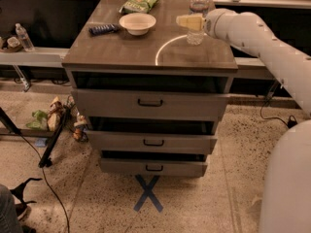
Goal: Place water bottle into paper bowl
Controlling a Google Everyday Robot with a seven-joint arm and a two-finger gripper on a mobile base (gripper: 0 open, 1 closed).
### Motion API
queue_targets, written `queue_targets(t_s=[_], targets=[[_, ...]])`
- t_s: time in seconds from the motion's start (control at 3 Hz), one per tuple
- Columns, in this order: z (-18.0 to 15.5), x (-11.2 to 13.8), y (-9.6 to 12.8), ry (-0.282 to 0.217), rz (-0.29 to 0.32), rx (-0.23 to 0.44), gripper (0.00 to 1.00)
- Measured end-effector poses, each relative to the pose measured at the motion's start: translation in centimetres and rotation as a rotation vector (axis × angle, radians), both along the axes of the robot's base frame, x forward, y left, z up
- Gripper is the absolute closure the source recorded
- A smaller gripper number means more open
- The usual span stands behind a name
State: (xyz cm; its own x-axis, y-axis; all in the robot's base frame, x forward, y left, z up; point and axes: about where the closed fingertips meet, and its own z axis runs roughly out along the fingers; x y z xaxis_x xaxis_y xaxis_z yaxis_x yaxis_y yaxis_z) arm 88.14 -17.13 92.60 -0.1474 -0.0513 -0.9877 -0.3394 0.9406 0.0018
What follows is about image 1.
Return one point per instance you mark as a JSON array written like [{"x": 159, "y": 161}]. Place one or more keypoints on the grey drawer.
[
  {"x": 149, "y": 105},
  {"x": 153, "y": 167},
  {"x": 151, "y": 142}
]

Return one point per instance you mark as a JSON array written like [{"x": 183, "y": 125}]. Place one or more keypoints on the green snack bag on floor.
[{"x": 39, "y": 121}]

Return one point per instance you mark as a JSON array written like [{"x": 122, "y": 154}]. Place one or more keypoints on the top grey drawer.
[{"x": 149, "y": 105}]

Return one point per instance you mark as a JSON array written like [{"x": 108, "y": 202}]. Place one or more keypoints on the grey drawer cabinet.
[{"x": 159, "y": 61}]

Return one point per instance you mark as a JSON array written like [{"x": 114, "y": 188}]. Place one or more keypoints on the green chip bag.
[{"x": 137, "y": 6}]

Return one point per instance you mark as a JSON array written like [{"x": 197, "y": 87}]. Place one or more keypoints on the black power adapter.
[{"x": 292, "y": 121}]

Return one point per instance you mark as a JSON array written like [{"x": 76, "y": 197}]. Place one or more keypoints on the small water bottle on shelf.
[{"x": 24, "y": 38}]

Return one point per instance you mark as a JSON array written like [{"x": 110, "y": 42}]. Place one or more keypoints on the white paper bowl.
[{"x": 137, "y": 24}]

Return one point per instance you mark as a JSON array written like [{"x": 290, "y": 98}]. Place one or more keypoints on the person's jeans leg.
[{"x": 8, "y": 215}]

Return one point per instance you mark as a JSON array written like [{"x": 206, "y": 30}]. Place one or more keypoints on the dark blue snack bar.
[{"x": 103, "y": 29}]

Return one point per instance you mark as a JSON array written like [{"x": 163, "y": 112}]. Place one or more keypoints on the clear plastic water bottle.
[{"x": 195, "y": 37}]

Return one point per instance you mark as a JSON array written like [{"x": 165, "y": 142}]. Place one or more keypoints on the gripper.
[{"x": 214, "y": 23}]

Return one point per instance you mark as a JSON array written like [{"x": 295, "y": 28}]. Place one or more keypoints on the middle grey drawer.
[{"x": 151, "y": 142}]

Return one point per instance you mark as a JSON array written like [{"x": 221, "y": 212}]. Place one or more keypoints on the small figurine on floor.
[{"x": 80, "y": 129}]

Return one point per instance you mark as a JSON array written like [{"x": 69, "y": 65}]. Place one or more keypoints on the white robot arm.
[{"x": 286, "y": 201}]

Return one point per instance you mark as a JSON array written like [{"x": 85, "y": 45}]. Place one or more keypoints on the blue tape cross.
[{"x": 147, "y": 193}]

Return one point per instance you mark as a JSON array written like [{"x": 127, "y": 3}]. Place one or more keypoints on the bottom grey drawer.
[{"x": 153, "y": 167}]

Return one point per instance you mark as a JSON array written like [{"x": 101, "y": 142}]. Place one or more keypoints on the black tripod leg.
[{"x": 45, "y": 160}]

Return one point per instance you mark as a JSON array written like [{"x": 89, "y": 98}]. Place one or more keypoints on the round bowl on shelf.
[{"x": 10, "y": 44}]

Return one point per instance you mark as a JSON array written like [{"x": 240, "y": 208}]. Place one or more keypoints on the brown snack bag on floor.
[{"x": 56, "y": 111}]

